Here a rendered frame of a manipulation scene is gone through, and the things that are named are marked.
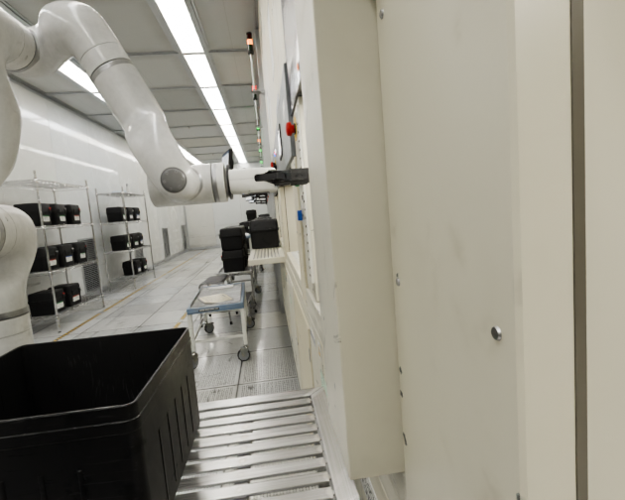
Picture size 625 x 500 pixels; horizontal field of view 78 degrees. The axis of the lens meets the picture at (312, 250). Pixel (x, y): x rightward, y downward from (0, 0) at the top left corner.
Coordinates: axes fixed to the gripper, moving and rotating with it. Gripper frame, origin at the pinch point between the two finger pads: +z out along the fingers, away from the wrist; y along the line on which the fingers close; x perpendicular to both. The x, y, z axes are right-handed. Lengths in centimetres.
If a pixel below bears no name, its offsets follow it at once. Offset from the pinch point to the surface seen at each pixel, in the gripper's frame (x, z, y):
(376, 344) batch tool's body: -20, 0, 54
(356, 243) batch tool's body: -11, -1, 54
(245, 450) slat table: -43, -15, 30
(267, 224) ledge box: -18, -8, -261
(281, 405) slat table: -42.8, -8.7, 17.3
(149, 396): -27, -23, 42
